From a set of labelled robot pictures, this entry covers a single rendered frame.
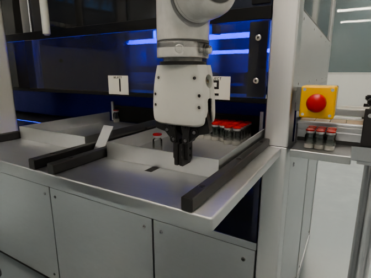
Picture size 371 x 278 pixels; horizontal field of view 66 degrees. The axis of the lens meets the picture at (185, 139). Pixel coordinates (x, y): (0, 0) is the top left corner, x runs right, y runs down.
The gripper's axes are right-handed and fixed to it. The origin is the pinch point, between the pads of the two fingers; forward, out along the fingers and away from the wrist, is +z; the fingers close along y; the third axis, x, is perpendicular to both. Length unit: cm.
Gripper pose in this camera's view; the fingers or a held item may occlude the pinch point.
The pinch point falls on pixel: (183, 153)
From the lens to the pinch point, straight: 50.2
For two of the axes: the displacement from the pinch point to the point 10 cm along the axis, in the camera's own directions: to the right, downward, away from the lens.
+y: -8.7, -1.2, 4.8
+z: 0.0, 9.7, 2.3
